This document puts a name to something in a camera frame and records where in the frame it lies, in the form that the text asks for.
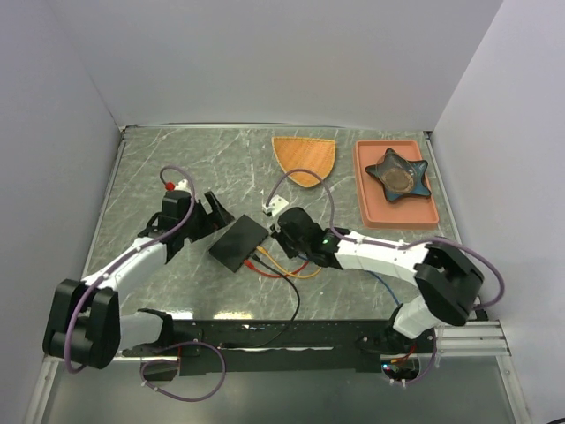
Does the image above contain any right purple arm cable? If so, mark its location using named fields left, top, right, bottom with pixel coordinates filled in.
left=267, top=168, right=505, bottom=390

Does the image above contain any pink rectangular tray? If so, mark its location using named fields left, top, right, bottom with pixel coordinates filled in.
left=352, top=140, right=440, bottom=231

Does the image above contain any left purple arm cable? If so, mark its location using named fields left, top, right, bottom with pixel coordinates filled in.
left=64, top=165, right=227, bottom=402

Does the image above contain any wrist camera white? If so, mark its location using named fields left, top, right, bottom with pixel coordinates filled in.
left=262, top=195, right=289, bottom=216
left=165, top=178, right=193, bottom=193

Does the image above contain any black network switch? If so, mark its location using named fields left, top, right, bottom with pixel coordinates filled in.
left=208, top=215, right=269, bottom=273

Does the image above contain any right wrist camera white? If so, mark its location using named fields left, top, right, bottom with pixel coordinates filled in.
left=262, top=195, right=289, bottom=216

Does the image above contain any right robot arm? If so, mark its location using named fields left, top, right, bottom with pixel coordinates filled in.
left=271, top=207, right=484, bottom=352

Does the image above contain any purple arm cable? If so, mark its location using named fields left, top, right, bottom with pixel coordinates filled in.
left=64, top=165, right=227, bottom=402
left=267, top=168, right=505, bottom=390

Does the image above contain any yellow ethernet cable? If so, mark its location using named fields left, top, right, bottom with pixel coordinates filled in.
left=256, top=246, right=323, bottom=281

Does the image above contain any red ethernet cable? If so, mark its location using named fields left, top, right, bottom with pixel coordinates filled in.
left=243, top=259, right=310, bottom=279

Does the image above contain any blue ethernet cable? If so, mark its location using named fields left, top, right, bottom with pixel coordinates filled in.
left=298, top=254, right=403, bottom=308

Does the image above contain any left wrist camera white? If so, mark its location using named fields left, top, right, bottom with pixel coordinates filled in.
left=165, top=178, right=193, bottom=193

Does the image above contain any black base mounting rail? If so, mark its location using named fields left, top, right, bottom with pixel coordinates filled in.
left=123, top=320, right=433, bottom=376

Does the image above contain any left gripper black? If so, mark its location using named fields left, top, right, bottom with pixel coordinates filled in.
left=180, top=191, right=234, bottom=242

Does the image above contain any orange woven basket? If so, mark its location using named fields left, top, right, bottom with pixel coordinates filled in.
left=272, top=136, right=336, bottom=179

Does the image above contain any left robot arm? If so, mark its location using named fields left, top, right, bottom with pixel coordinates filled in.
left=42, top=190, right=234, bottom=373

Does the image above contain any blue star-shaped dish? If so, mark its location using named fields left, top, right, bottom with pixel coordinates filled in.
left=365, top=148, right=432, bottom=203

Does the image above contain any black ethernet cable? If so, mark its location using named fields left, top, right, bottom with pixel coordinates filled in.
left=220, top=252, right=302, bottom=348

